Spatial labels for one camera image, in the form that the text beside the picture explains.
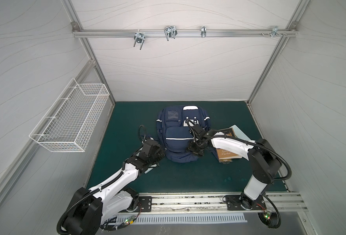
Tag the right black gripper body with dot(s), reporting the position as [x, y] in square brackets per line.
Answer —
[195, 144]

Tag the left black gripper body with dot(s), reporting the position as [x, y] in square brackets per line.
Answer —
[157, 151]

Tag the navy blue backpack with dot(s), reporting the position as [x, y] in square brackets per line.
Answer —
[173, 129]

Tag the brown kraft book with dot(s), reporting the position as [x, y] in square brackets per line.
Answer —
[226, 157]

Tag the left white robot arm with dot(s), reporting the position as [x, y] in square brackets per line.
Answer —
[112, 205]

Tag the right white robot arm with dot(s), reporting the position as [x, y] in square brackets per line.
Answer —
[267, 166]

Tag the light green pencil case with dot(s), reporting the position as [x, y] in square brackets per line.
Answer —
[239, 133]

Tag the light green calculator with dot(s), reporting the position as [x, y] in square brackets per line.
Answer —
[152, 167]

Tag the small metal hook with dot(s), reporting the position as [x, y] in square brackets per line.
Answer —
[203, 31]

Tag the metal double hook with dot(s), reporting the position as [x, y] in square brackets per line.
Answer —
[170, 32]

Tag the aluminium cross bar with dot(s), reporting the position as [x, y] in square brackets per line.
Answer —
[181, 33]

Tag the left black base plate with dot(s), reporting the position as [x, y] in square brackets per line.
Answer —
[140, 204]

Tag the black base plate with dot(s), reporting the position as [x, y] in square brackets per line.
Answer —
[140, 204]
[243, 203]

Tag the white slotted cable duct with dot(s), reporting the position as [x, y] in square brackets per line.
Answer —
[196, 218]

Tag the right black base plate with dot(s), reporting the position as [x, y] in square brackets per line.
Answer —
[243, 203]

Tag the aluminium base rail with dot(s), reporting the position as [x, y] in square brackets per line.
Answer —
[175, 203]

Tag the white wire basket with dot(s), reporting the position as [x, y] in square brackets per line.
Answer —
[70, 122]

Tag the metal bracket with screws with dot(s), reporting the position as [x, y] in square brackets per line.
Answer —
[274, 33]

